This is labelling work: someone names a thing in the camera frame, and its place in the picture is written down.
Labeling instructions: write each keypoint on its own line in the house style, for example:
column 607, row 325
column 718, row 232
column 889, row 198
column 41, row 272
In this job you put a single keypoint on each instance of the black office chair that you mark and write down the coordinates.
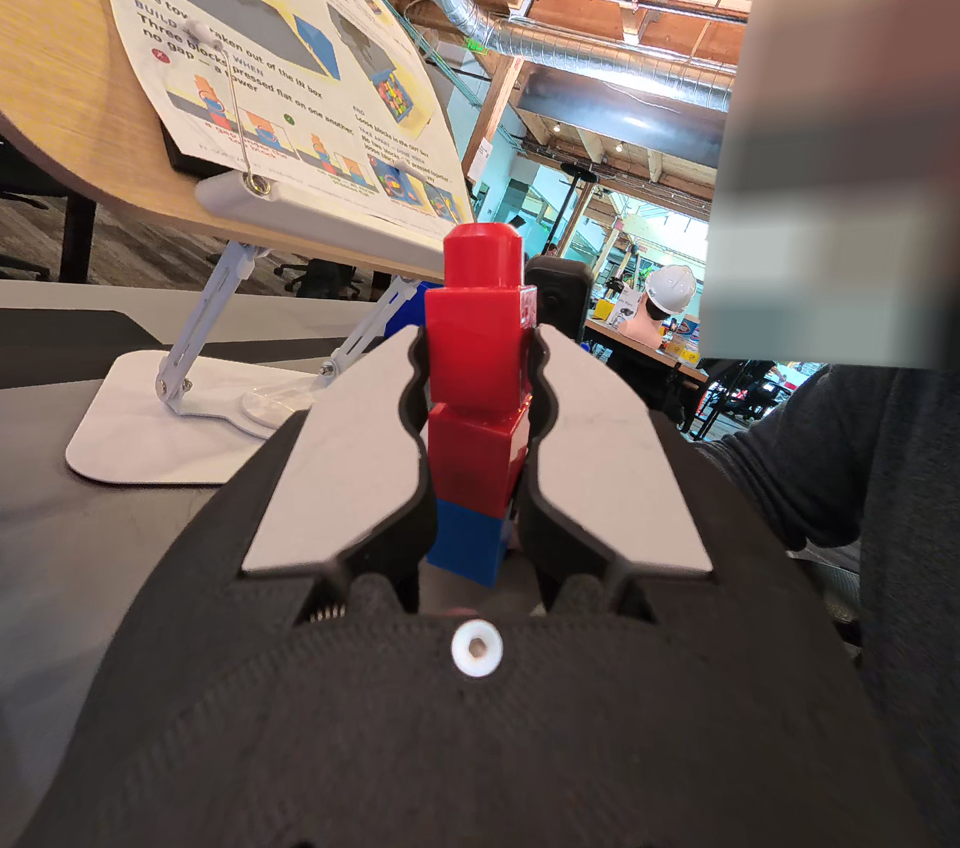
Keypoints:
column 322, row 278

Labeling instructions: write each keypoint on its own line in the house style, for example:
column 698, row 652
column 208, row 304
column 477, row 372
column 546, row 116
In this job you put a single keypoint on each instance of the long wooden table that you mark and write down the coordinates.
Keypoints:
column 645, row 353

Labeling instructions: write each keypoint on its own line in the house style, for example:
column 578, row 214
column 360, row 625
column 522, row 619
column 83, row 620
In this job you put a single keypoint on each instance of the person's torso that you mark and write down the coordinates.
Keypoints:
column 915, row 563

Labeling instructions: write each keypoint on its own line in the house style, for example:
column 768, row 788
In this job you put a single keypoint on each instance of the person's right forearm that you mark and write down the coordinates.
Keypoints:
column 787, row 458

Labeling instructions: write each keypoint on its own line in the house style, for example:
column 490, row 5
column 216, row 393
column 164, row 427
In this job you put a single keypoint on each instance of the plain blue plastic bin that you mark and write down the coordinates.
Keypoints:
column 409, row 312

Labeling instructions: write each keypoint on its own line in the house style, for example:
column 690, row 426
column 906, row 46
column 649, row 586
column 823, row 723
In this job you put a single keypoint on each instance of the silver ventilation duct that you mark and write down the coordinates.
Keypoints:
column 600, row 53

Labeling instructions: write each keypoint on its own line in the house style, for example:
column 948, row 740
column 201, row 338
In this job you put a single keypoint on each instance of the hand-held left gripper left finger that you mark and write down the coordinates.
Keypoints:
column 345, row 481

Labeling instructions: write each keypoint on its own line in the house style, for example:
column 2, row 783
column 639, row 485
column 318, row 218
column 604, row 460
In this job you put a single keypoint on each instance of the grey desk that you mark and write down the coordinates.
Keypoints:
column 75, row 526

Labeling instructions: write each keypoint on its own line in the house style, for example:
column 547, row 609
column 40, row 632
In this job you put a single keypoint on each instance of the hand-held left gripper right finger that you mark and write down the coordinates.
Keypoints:
column 615, row 481

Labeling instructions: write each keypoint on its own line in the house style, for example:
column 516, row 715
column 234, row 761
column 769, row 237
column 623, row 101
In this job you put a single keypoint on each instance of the printed instruction sheet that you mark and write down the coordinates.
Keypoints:
column 285, row 38

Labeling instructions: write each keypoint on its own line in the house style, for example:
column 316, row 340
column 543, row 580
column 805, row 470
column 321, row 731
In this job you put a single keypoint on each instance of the blue toy block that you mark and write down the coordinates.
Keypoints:
column 469, row 541

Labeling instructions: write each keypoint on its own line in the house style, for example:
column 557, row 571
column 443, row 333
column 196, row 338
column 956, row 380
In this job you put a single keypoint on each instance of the wooden book stand white base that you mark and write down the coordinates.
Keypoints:
column 150, row 413

